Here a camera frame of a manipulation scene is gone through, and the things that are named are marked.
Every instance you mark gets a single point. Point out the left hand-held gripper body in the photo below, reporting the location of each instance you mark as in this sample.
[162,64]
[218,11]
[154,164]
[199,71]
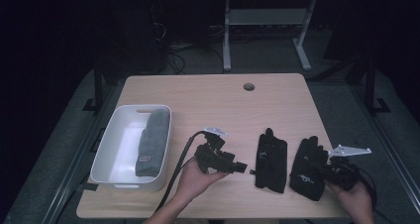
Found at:
[211,156]

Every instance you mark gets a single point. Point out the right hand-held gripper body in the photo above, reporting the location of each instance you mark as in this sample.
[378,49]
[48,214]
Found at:
[343,174]

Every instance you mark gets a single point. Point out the black glove with white print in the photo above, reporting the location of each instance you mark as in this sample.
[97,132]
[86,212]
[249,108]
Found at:
[307,174]

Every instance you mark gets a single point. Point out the black glove with clip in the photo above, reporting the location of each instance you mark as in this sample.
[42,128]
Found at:
[271,161]

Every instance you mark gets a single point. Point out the grey mitten with label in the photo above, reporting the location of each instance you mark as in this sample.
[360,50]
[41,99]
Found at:
[152,144]

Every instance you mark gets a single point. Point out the white plastic bin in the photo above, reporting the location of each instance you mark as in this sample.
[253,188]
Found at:
[122,151]

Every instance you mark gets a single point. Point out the person's left hand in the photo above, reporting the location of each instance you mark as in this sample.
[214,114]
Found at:
[194,184]

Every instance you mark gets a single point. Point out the black metal stand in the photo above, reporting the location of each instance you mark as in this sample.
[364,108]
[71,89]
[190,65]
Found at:
[370,85]
[98,85]

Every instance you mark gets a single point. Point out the black computer tower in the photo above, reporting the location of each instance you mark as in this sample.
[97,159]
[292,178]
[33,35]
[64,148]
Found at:
[138,35]

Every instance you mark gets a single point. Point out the white metal desk frame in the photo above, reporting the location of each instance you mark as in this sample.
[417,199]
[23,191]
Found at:
[228,35]

